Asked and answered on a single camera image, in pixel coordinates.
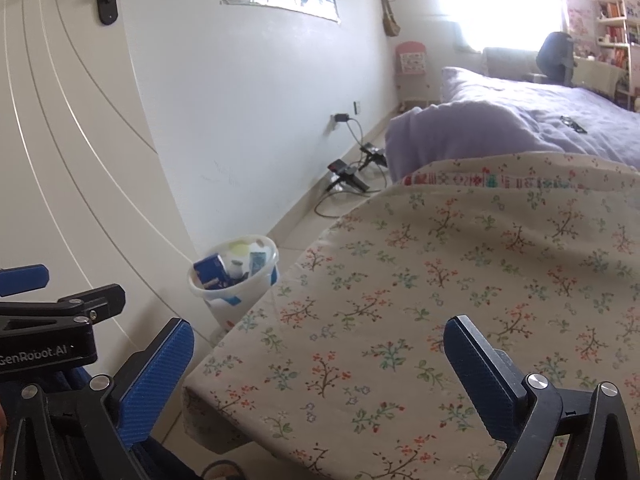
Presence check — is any white door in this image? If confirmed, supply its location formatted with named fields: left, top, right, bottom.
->
left=0, top=0, right=221, bottom=351

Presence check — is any white blue patterned bin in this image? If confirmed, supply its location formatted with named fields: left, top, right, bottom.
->
left=187, top=234, right=280, bottom=331

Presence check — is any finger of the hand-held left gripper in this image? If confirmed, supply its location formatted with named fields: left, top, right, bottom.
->
left=57, top=284, right=127, bottom=322
left=0, top=264, right=51, bottom=297

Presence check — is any floral tablecloth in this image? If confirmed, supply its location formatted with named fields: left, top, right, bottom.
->
left=181, top=152, right=640, bottom=480

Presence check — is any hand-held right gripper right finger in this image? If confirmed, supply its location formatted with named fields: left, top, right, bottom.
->
left=443, top=315, right=640, bottom=480

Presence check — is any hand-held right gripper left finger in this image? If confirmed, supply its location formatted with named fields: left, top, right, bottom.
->
left=5, top=317, right=196, bottom=480

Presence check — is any bright window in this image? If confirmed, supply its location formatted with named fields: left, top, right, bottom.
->
left=437, top=0, right=568, bottom=53

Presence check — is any white shelf with items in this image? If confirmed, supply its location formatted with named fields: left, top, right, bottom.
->
left=592, top=0, right=640, bottom=111

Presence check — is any black device with screen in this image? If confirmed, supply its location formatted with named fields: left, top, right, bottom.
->
left=326, top=158, right=371, bottom=193
left=360, top=142, right=388, bottom=168

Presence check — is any office chair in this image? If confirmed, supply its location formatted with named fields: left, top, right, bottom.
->
left=536, top=31, right=576, bottom=86

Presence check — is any grey headboard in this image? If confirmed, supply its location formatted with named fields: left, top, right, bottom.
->
left=482, top=46, right=546, bottom=81

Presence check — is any hanging brown bag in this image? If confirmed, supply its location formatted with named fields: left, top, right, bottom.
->
left=377, top=0, right=402, bottom=38

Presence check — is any purple blanket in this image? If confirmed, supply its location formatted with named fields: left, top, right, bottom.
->
left=385, top=66, right=640, bottom=183

